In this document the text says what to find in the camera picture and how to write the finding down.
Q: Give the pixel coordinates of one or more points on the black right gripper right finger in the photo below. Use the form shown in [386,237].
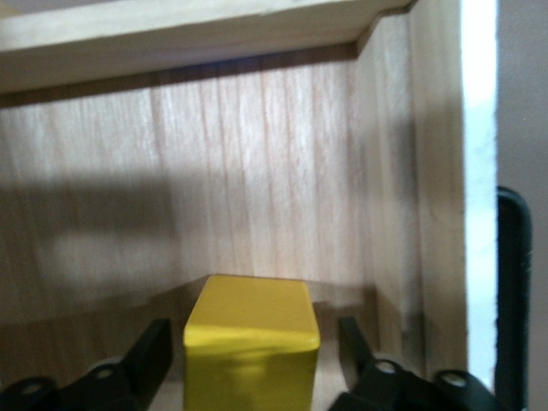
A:
[385,389]

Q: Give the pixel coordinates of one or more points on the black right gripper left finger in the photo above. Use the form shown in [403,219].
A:
[107,389]

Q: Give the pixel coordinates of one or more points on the yellow cube block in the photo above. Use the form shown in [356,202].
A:
[252,342]

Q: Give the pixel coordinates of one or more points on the wooden drawer with white front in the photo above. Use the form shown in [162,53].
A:
[278,171]

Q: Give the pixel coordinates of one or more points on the brown table cover mat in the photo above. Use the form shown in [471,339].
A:
[522,85]

